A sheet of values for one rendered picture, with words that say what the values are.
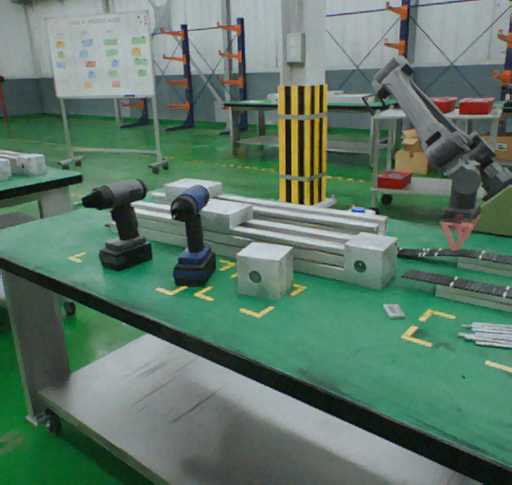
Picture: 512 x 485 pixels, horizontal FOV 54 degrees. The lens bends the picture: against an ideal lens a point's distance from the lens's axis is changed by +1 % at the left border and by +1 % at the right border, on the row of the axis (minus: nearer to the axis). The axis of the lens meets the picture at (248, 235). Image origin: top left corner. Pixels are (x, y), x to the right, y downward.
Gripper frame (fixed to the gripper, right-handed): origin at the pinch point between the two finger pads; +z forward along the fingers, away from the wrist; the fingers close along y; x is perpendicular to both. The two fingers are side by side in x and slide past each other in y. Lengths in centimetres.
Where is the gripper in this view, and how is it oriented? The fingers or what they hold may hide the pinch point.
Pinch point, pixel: (458, 242)
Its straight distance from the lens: 134.3
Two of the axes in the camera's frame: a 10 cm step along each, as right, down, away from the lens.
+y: -5.6, 2.8, -7.8
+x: 8.3, 1.5, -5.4
